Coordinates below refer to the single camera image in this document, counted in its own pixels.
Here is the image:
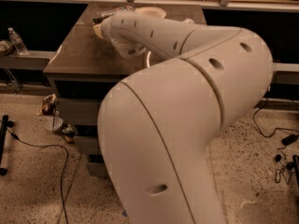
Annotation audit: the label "grey drawer cabinet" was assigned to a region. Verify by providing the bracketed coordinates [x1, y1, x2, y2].
[44, 2, 159, 166]

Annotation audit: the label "black cable on floor left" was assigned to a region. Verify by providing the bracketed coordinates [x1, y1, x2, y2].
[0, 119, 70, 224]

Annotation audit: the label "grey drawer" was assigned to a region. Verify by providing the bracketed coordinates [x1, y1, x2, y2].
[86, 162, 107, 178]
[74, 135, 101, 155]
[55, 98, 100, 126]

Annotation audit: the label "snack bags on floor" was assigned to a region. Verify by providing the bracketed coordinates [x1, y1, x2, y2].
[38, 94, 75, 144]

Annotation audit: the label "black power adapter cable right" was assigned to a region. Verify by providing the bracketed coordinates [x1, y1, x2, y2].
[252, 96, 299, 147]

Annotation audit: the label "black stand right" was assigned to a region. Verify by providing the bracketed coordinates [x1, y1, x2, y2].
[275, 155, 299, 188]

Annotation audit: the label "black stand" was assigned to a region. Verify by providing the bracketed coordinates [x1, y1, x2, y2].
[0, 115, 14, 176]
[275, 155, 299, 188]

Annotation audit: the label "middle grey drawer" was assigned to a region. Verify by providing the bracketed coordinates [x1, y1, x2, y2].
[74, 135, 101, 155]

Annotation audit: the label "top grey drawer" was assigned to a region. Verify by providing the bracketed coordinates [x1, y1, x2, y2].
[55, 98, 100, 126]

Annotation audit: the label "crushed clear plastic bottle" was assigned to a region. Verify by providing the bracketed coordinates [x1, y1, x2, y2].
[93, 6, 135, 24]

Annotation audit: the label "bowl on left shelf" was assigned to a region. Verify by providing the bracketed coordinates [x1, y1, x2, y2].
[0, 40, 14, 57]

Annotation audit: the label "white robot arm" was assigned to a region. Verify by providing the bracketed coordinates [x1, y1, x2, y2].
[97, 11, 273, 224]

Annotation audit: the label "blue tape cross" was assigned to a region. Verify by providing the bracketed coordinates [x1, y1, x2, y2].
[121, 210, 128, 217]

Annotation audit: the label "white ceramic bowl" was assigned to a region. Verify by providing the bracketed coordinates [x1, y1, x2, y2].
[135, 7, 166, 19]

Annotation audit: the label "bottom grey drawer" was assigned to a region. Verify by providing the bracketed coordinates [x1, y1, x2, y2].
[86, 162, 107, 178]

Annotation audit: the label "upright water bottle on shelf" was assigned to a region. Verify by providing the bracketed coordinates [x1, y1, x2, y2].
[8, 27, 28, 55]

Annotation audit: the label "clear water bottle white cap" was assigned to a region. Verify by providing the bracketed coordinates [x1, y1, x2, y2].
[183, 19, 195, 24]

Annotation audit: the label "black stand left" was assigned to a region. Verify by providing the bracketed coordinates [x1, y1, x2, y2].
[0, 115, 14, 176]

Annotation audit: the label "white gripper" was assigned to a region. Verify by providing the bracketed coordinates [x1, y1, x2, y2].
[93, 17, 111, 42]

